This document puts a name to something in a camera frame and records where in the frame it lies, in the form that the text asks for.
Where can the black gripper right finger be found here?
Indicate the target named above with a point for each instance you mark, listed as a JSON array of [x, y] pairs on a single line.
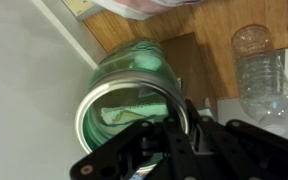
[[250, 153]]

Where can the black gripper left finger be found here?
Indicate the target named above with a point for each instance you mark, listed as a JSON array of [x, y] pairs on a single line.
[[117, 150]]

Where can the green glass jar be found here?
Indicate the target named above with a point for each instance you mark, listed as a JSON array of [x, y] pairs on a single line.
[[124, 66]]

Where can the folded paper slip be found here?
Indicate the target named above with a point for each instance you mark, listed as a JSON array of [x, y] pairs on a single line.
[[130, 115]]

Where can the clear plastic bottle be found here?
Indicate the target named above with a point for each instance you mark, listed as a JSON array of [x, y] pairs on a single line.
[[260, 83]]

